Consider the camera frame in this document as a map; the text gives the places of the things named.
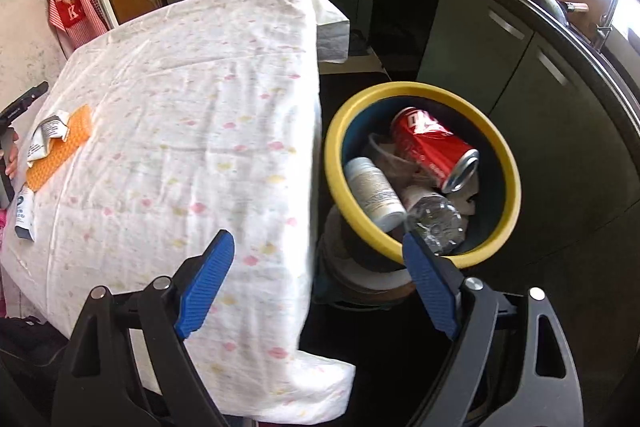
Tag clear crushed plastic bottle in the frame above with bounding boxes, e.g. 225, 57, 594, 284
401, 185, 466, 255

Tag printed paper wrapper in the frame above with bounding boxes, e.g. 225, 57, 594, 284
27, 110, 70, 168

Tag white plastic bottle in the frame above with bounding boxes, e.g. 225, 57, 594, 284
344, 156, 406, 233

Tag red soda can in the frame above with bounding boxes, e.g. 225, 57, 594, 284
390, 107, 480, 193

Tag blue white snack wrapper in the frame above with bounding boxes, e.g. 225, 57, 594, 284
14, 184, 35, 242

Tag white paper towel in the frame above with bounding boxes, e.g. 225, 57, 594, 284
363, 133, 480, 216

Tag yellow rimmed blue trash bin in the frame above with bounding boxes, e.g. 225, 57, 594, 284
324, 81, 522, 269

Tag green lower kitchen cabinets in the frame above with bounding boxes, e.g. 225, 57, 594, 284
167, 0, 639, 260

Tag chrome kitchen faucet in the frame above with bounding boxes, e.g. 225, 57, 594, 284
591, 0, 620, 52

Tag person's left hand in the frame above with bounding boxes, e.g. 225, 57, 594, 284
4, 131, 20, 180

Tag floral white tablecloth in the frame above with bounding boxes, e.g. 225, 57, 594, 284
1, 0, 355, 425

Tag dark pan in sink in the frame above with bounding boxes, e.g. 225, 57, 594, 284
529, 0, 589, 26

